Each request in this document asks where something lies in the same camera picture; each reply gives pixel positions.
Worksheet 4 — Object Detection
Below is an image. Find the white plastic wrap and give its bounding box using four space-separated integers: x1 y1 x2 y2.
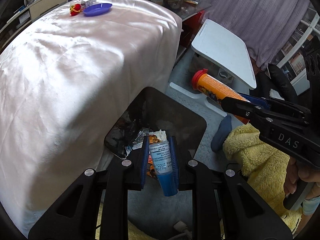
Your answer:
149 130 167 144

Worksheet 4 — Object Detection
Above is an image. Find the person's right hand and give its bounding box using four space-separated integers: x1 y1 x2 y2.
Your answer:
284 157 320 199

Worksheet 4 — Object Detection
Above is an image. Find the purple plastic dish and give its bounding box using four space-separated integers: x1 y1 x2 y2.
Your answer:
83 3 112 17

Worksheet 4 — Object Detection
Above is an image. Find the silver foil wrapper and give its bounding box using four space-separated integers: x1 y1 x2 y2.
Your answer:
80 0 97 11

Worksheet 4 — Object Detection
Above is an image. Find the pink satin tablecloth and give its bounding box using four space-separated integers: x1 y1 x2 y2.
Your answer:
1 0 182 236

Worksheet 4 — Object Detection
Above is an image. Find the black trash bin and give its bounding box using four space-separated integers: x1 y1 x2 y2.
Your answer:
103 87 208 176

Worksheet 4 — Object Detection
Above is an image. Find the orange tablet tube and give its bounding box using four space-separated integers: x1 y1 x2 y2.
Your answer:
191 69 248 106

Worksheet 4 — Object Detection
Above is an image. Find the red lantern ornament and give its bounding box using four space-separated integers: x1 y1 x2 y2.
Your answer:
70 3 82 16

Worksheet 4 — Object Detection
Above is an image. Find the dark blue slipper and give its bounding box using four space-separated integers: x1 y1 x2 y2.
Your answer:
210 115 232 152

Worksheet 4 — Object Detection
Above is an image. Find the beige tv cabinet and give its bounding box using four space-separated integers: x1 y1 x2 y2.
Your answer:
1 0 68 53

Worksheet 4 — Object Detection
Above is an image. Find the small blue-capped bottle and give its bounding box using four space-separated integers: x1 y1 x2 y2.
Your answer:
149 141 178 197

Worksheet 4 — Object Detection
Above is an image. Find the white bookshelf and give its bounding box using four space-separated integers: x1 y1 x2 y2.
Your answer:
273 4 319 95

